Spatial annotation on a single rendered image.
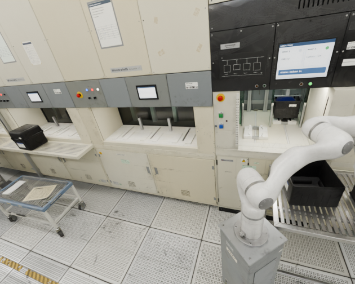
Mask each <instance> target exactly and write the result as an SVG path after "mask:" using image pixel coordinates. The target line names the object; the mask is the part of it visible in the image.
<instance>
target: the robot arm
mask: <svg viewBox="0 0 355 284"><path fill-rule="evenodd" d="M301 130H302V133H303V134H304V135H305V136H306V137H307V138H309V139H310V140H311V141H313V142H315V144H313V145H307V146H296V147H292V148H290V149H288V150H287V151H285V152H284V153H282V154H281V155H280V156H279V157H278V158H276V160H275V161H274V162H273V163H272V165H271V168H270V174H269V177H268V178H267V180H266V181H265V180H264V179H263V178H262V176H261V175H260V174H259V173H258V172H257V171H256V170H255V169H253V168H251V167H246V168H243V169H241V170H240V171H239V173H238V175H237V189H238V193H239V197H240V200H241V218H240V219H239V220H237V221H236V223H235V226H234V232H235V234H236V237H237V238H238V239H239V240H240V241H241V242H242V243H243V244H245V245H247V246H250V247H260V246H262V245H264V244H265V243H266V241H267V240H268V230H267V228H266V226H265V225H264V224H263V222H264V215H265V209H268V208H270V207H271V206H272V205H273V204H274V203H275V201H276V200H277V198H278V196H279V194H280V192H281V190H282V188H283V186H284V184H285V183H286V182H287V181H288V179H289V178H290V177H291V176H292V175H293V174H294V173H296V172H297V171H299V170H300V169H301V168H303V167H304V166H306V165H307V164H309V163H312V162H315V161H321V160H328V159H337V158H340V157H342V156H344V155H346V154H348V153H349V152H350V151H351V150H352V149H353V150H354V153H355V116H347V117H337V116H318V117H313V118H310V119H308V120H306V121H305V122H304V123H303V125H302V127H301ZM353 168H354V178H355V161H354V165H353Z"/></svg>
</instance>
